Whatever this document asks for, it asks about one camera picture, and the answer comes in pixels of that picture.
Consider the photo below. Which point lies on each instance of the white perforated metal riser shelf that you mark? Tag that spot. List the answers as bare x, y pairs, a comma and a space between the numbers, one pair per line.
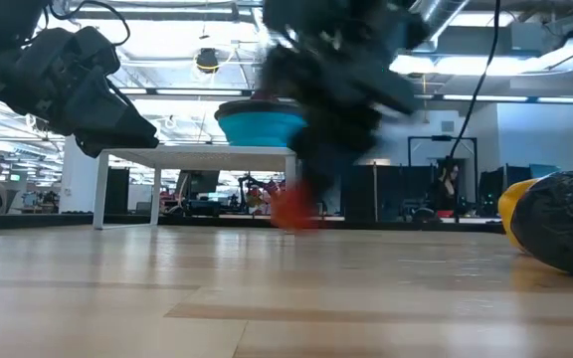
192, 156

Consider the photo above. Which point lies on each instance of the blue collapsible bowl grey rim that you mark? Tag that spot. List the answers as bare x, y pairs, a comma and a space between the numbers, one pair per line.
259, 129

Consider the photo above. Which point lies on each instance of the black metal frame stand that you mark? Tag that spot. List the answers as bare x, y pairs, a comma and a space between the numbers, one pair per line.
440, 138

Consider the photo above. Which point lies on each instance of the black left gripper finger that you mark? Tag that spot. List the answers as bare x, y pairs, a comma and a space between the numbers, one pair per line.
112, 124

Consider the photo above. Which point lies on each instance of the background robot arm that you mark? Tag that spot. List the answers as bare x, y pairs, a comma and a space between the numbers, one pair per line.
254, 194

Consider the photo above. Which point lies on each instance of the dark background monitor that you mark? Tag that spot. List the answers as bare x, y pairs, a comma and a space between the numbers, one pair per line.
199, 184

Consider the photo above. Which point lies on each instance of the black partition screen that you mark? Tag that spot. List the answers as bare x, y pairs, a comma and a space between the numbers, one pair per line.
391, 194

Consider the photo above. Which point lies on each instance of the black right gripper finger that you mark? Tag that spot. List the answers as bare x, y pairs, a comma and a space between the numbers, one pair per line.
358, 134
316, 149

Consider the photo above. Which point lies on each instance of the small orange round fruit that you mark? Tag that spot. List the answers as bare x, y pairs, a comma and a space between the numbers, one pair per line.
294, 209

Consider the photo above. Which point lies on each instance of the ceiling light panel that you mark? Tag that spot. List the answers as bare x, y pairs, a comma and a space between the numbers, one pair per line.
490, 64

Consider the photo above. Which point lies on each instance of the black cabinet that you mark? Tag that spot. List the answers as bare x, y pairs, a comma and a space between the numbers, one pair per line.
117, 189

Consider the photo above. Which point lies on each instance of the silver ventilation duct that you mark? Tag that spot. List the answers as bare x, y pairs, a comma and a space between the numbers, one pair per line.
440, 12

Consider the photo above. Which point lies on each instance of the monitor on arm mount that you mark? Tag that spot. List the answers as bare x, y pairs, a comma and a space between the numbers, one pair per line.
545, 170

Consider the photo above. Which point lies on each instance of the dark monitor pair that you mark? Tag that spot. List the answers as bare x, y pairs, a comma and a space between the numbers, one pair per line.
505, 189

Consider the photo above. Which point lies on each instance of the black ceiling-hung camera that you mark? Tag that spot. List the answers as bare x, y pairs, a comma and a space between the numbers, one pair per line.
207, 59

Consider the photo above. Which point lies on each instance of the dark red pepper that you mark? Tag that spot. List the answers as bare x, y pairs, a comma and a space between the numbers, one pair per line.
265, 96

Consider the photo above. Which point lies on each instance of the dark avocado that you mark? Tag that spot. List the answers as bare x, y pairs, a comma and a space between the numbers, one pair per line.
565, 224

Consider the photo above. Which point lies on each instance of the person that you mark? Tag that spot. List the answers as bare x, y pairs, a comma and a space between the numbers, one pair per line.
445, 191

